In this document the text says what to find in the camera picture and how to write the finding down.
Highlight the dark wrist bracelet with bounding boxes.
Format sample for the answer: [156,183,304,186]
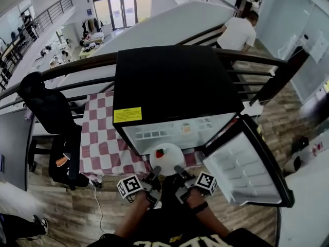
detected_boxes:
[191,201,209,214]

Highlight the white wire fridge shelf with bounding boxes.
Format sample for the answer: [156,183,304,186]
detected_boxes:
[134,117,214,140]

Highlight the pink white checkered tablecloth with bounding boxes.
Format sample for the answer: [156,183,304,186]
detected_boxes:
[79,91,204,183]

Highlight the black bag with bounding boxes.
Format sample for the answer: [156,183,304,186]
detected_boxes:
[291,136,309,154]

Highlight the white box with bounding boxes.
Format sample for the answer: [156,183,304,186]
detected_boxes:
[243,100,264,118]

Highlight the glass entrance doors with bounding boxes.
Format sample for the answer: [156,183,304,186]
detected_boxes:
[89,0,152,31]

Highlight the white bag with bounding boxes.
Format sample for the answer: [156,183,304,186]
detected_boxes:
[284,145,324,173]

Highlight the person's left forearm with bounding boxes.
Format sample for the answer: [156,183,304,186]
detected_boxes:
[113,189,152,239]

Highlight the white desk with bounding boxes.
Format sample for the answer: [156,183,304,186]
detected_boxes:
[277,163,329,247]

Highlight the white floor cable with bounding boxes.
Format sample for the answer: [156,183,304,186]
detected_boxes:
[93,186,105,234]

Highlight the clothes rack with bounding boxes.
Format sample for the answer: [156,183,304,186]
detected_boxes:
[81,18,104,33]

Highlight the long dark mezzanine railing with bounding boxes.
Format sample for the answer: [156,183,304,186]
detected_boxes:
[0,0,74,90]

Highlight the black mini fridge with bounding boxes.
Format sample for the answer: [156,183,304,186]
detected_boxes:
[112,45,295,208]

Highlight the person's right forearm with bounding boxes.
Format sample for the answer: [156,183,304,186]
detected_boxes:
[186,189,231,238]

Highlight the black mesh office chair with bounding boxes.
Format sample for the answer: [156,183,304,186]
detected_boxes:
[20,71,89,191]

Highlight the grey desk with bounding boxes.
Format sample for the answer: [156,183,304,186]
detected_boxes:
[0,108,35,191]

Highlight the dark curved balcony railing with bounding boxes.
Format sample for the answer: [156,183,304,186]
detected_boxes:
[0,47,309,111]

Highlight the person's black printed shirt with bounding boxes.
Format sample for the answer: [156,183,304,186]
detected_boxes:
[87,175,275,247]

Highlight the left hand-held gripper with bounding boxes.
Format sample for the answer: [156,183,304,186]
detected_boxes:
[117,166,162,208]

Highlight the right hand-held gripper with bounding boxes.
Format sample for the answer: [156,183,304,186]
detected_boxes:
[174,165,218,204]

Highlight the large white round plate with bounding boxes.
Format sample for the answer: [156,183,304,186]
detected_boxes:
[149,143,185,177]

